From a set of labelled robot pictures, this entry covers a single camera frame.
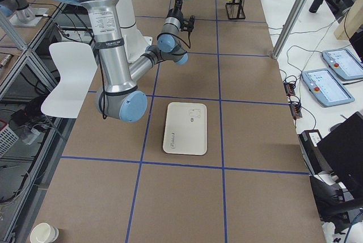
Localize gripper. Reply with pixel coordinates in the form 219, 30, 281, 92
167, 0, 183, 20

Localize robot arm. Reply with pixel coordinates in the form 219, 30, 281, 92
57, 0, 188, 123

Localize cream rabbit tray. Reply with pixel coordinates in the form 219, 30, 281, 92
163, 102, 208, 156

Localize paper cup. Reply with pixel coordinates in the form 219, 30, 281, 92
29, 223, 59, 243

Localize white chair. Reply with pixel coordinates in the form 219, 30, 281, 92
41, 42, 98, 119

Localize teach pendant far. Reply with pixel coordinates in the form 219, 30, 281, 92
322, 48, 362, 81

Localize teach pendant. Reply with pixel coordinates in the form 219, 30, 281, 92
302, 68, 355, 107
322, 48, 362, 81

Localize teach pendant near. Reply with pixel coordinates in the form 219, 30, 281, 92
302, 68, 355, 107

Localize black box on desk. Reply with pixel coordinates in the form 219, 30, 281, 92
298, 129, 329, 174

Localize black monitor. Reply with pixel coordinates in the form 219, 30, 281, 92
318, 112, 362, 198

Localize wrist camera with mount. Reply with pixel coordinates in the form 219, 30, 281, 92
180, 15, 195, 33

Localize black wire cup rack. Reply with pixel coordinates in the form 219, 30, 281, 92
225, 0, 246, 20

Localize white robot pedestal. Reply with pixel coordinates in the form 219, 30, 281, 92
116, 0, 153, 63

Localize aluminium frame post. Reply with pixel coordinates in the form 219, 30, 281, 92
271, 0, 307, 60

